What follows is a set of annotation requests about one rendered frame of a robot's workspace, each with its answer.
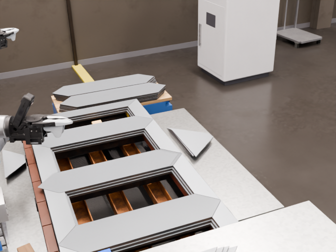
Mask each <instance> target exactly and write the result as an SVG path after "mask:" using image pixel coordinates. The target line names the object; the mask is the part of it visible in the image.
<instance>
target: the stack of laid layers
mask: <svg viewBox="0 0 336 252"><path fill-rule="evenodd" d="M122 113H128V115H129V116H130V117H133V116H135V115H134V114H133V112H132V111H131V110H130V108H129V107H128V106H126V107H120V108H115V109H110V110H104V111H99V112H94V113H89V114H83V115H78V116H73V117H67V118H68V119H70V120H72V121H73V123H75V122H80V121H85V120H91V119H96V118H101V117H106V116H111V115H116V114H122ZM141 135H144V136H145V138H146V139H147V141H148V142H149V143H150V145H151V146H152V147H153V149H154V150H161V151H166V152H171V153H176V154H178V155H177V156H176V158H175V159H174V161H173V162H172V163H171V165H170V166H167V167H163V168H159V169H155V170H151V171H147V172H143V173H139V174H135V175H131V176H126V177H122V178H118V179H114V180H110V181H106V182H102V183H98V184H94V185H90V186H86V187H82V188H78V189H74V190H70V191H65V194H66V197H67V200H68V204H69V207H70V210H71V213H72V216H73V219H74V222H75V225H76V226H77V225H78V222H77V219H76V216H75V213H74V210H73V207H72V204H71V201H70V198H74V197H78V196H82V195H86V194H90V193H94V192H98V191H102V190H106V189H110V188H114V187H119V186H123V185H127V184H131V183H135V182H139V181H143V180H147V179H151V178H155V177H159V176H163V175H167V174H171V173H172V175H173V176H174V177H175V179H176V180H177V181H178V183H179V184H180V185H181V187H182V188H183V190H184V191H185V192H186V194H187V195H188V196H189V195H192V194H194V192H193V191H192V190H191V189H190V187H189V186H188V185H187V183H186V182H185V181H184V179H183V178H182V177H181V175H180V174H179V173H178V171H177V170H176V169H175V168H174V166H173V165H174V164H175V163H176V161H177V160H178V158H179V157H180V156H181V154H182V153H179V152H174V151H170V150H165V149H160V148H159V147H158V145H157V144H156V143H155V141H154V140H153V139H152V137H151V136H150V135H149V133H148V132H147V131H146V129H145V128H142V129H137V130H133V131H128V132H123V133H118V134H113V135H109V136H104V137H99V138H94V139H89V140H85V141H80V142H75V143H70V144H65V145H61V146H56V147H51V148H50V149H51V152H52V155H53V158H54V161H55V164H56V167H57V170H58V172H61V171H60V169H59V166H58V163H57V160H56V157H55V154H57V153H62V152H66V151H71V150H76V149H80V148H85V147H90V146H94V145H99V144H104V143H108V142H113V141H118V140H123V139H127V138H132V137H137V136H141ZM209 226H211V228H212V229H213V230H214V229H217V228H220V227H219V225H218V224H217V223H216V221H215V220H214V219H213V217H209V218H206V219H202V220H199V221H195V222H192V223H189V224H185V225H182V226H178V227H175V228H171V229H168V230H165V231H161V232H158V233H154V234H151V235H147V236H144V237H140V238H137V239H134V240H130V241H127V242H123V243H120V244H116V245H113V246H110V247H106V248H103V249H99V250H96V251H92V252H99V251H103V250H106V249H110V251H111V252H125V251H129V250H132V249H135V248H139V247H142V246H145V245H149V244H152V243H156V242H159V241H162V240H166V239H169V238H172V237H176V236H179V235H182V234H186V233H189V232H192V231H196V230H199V229H202V228H206V227H209Z"/></svg>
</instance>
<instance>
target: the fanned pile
mask: <svg viewBox="0 0 336 252"><path fill-rule="evenodd" d="M2 157H3V165H4V174H5V178H7V177H9V176H10V175H11V174H12V173H14V172H15V171H16V170H17V169H19V168H20V167H21V166H23V165H24V164H25V163H26V161H25V157H24V155H23V154H19V153H14V152H10V151H6V150H3V151H2Z"/></svg>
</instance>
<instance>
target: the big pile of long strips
mask: <svg viewBox="0 0 336 252"><path fill-rule="evenodd" d="M165 88H166V85H164V84H157V82H156V79H155V77H154V76H151V75H144V74H134V75H128V76H121V77H115V78H109V79H103V80H97V81H91V82H85V83H79V84H73V85H67V86H63V87H61V88H60V89H58V90H57V91H55V92H53V93H52V94H53V95H54V98H56V100H57V101H61V102H62V103H61V104H60V106H59V108H60V109H59V112H61V113H63V112H68V111H73V110H79V109H84V108H90V107H95V106H100V105H106V104H111V103H117V102H122V101H127V100H133V99H137V100H138V101H139V102H140V103H144V102H149V101H155V100H157V99H158V98H159V97H160V96H161V95H162V94H163V93H164V92H165Z"/></svg>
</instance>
